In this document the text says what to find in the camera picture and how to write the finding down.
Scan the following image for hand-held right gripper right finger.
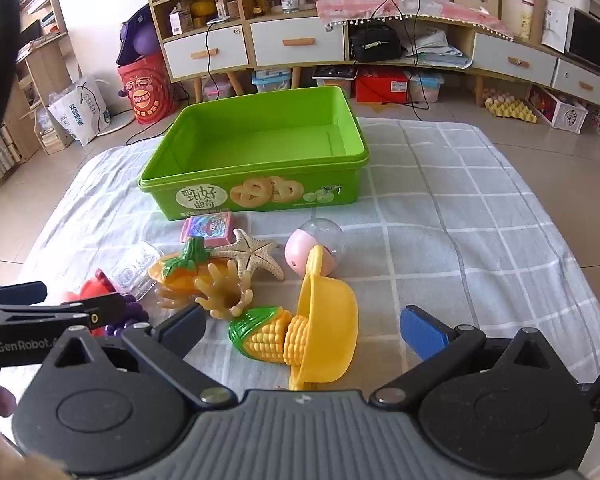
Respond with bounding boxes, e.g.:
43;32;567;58
370;305;566;409

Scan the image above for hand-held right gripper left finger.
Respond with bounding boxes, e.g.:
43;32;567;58
40;302;238;411

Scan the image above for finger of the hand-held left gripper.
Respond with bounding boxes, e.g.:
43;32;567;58
10;292;127;330
0;281;48;306

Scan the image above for pink toy pig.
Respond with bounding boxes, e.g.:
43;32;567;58
60;269;121;337

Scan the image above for tan rubber hand toy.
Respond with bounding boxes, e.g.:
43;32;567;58
195;259;254;321
154;284;198;311

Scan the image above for purple toy grapes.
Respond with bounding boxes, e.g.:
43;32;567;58
104;294;150;338

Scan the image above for clear plastic case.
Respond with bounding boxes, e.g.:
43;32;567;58
111;241;163;297

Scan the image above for orange toy pumpkin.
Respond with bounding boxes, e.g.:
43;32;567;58
148;236;231;292

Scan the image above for toy corn cob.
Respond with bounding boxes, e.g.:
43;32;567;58
228;307;308;365

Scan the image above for yellow plastic bowl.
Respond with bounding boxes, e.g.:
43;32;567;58
289;246;359;392

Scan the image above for tan starfish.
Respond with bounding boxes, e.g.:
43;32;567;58
211;228;286;282

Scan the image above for pink card box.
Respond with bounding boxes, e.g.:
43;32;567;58
181;211;248;248

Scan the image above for pink capsule ball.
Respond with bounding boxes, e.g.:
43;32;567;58
284;219;344;278

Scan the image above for green plastic box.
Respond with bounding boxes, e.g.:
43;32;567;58
137;85;368;222

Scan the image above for tan fuzzy sleeve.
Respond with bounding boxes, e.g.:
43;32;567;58
0;420;56;480

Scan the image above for white shopping bag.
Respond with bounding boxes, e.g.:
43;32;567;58
47;76;112;147

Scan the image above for red printed bucket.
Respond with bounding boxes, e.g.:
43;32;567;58
117;52;178;125

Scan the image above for wooden bookshelf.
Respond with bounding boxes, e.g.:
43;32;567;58
0;0;76;181

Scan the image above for yellow egg tray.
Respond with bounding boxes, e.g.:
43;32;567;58
482;87;538;123

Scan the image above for clear storage bin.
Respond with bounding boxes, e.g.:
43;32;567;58
207;72;243;98
409;72;446;103

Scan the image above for red cardboard box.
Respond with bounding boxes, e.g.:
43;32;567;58
355;69;411;105

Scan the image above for blue lid storage bin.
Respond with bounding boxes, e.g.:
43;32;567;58
251;67;293;95

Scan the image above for white printed carton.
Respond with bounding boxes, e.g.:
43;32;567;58
527;85;588;135

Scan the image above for dark lid storage bin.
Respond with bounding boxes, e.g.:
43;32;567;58
312;65;356;98

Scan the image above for white drawer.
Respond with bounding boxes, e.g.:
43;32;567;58
472;32;558;86
162;37;251;81
250;16;347;68
551;59;600;107

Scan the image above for pile of folded papers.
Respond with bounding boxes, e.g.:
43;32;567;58
405;30;473;68

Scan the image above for wooden sideboard cabinet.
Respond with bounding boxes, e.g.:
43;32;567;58
141;0;600;108

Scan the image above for black bag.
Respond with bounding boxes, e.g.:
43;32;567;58
350;24;403;63

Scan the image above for small white carton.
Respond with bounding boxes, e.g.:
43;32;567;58
169;7;195;36

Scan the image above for yellow round tin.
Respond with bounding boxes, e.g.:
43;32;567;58
190;0;216;31

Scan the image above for pink tasselled cloth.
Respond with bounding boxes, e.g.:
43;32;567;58
315;0;516;41

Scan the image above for microwave oven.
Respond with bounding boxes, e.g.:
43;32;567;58
565;7;600;76

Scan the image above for red white tall tube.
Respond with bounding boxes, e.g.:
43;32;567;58
517;0;538;41

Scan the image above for black power cable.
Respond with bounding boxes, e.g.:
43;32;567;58
125;22;218;146

